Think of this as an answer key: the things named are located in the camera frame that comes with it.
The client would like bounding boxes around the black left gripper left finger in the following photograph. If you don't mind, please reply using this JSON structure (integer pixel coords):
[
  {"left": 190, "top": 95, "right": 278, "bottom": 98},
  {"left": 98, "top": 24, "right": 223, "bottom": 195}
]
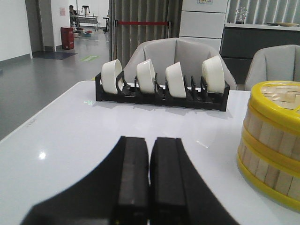
[{"left": 22, "top": 136, "right": 149, "bottom": 225}]

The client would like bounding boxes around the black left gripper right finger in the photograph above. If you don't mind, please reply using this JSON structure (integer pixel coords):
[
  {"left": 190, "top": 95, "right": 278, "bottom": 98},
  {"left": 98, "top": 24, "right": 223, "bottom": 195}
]
[{"left": 150, "top": 137, "right": 237, "bottom": 225}]

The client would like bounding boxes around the bamboo steamer tier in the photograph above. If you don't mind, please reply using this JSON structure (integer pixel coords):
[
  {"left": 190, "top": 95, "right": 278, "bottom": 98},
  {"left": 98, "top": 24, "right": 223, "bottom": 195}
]
[
  {"left": 237, "top": 136, "right": 300, "bottom": 211},
  {"left": 242, "top": 105, "right": 300, "bottom": 167}
]

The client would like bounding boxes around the woven bamboo steamer lid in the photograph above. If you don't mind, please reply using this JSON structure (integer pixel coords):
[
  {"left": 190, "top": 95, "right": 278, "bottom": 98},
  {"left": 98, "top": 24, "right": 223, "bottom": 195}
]
[{"left": 249, "top": 81, "right": 300, "bottom": 132}]

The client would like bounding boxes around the black dish rack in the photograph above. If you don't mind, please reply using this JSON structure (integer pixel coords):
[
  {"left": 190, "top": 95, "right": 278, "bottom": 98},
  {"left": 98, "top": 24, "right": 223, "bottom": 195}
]
[{"left": 95, "top": 74, "right": 230, "bottom": 112}]

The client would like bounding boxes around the white bowl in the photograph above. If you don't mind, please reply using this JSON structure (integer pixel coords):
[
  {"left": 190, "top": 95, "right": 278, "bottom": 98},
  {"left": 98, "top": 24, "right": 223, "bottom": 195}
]
[
  {"left": 101, "top": 59, "right": 122, "bottom": 94},
  {"left": 165, "top": 62, "right": 186, "bottom": 98},
  {"left": 202, "top": 55, "right": 225, "bottom": 93},
  {"left": 136, "top": 59, "right": 155, "bottom": 94}
]

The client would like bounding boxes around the white bowl far left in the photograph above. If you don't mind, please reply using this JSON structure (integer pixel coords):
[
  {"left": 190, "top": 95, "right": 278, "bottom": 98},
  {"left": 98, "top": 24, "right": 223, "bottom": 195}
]
[{"left": 101, "top": 59, "right": 122, "bottom": 94}]

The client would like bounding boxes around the grey chair left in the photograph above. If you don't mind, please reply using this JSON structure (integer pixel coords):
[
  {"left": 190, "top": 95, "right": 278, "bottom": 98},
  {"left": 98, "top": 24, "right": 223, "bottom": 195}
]
[{"left": 122, "top": 37, "right": 238, "bottom": 90}]

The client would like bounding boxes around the grey chair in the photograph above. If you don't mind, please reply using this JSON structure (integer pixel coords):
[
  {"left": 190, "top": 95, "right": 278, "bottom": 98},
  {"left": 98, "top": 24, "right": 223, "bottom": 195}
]
[
  {"left": 122, "top": 37, "right": 238, "bottom": 90},
  {"left": 245, "top": 45, "right": 300, "bottom": 91}
]

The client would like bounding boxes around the dark counter with shelf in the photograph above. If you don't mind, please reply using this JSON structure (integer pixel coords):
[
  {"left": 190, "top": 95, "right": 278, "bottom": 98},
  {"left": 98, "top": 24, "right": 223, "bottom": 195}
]
[{"left": 220, "top": 23, "right": 300, "bottom": 59}]

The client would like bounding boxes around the grey chair right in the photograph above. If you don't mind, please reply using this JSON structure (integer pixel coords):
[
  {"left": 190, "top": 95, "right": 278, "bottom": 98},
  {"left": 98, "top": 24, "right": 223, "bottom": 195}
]
[{"left": 245, "top": 45, "right": 300, "bottom": 91}]

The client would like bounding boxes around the red bin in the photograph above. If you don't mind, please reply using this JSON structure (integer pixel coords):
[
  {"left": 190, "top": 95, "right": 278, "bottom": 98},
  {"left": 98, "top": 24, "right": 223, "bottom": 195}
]
[{"left": 60, "top": 27, "right": 74, "bottom": 50}]

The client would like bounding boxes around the red barrier belt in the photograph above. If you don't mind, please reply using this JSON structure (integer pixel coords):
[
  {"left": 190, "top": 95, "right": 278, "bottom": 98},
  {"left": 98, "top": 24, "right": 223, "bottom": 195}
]
[{"left": 118, "top": 21, "right": 169, "bottom": 26}]

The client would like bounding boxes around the white cabinet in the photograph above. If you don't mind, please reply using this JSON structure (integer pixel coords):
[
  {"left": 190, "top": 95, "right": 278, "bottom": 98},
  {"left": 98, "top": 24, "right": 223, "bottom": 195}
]
[{"left": 179, "top": 0, "right": 228, "bottom": 52}]

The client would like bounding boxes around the yellow plate on counter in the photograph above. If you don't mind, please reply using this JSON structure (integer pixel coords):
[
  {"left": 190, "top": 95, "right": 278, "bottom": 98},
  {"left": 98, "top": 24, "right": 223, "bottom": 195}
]
[{"left": 266, "top": 22, "right": 300, "bottom": 27}]

